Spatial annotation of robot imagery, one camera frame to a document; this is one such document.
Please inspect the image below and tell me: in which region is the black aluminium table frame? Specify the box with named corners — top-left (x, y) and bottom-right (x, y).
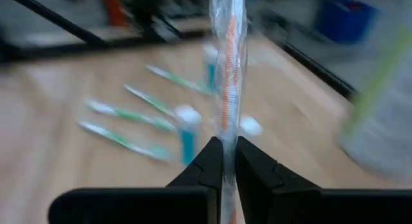
top-left (0, 0), bottom-right (358, 101)

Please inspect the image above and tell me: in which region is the white green wipes canister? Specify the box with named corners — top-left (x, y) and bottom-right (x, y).
top-left (336, 23), bottom-right (412, 186)

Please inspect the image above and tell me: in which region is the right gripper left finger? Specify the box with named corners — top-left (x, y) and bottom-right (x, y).
top-left (48, 136), bottom-right (223, 224)

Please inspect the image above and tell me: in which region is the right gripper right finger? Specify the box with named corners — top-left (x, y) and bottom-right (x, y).
top-left (236, 136), bottom-right (412, 224)

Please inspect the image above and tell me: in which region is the orange toothbrush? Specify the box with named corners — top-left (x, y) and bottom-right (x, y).
top-left (208, 0), bottom-right (248, 224)

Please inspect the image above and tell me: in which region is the green toothbrush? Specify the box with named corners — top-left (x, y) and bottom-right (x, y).
top-left (145, 64), bottom-right (214, 97)
top-left (78, 120), bottom-right (173, 163)
top-left (82, 99), bottom-right (177, 134)
top-left (124, 84), bottom-right (177, 119)

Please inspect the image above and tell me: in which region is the blue plastic bin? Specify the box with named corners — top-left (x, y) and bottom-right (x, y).
top-left (314, 0), bottom-right (379, 44)

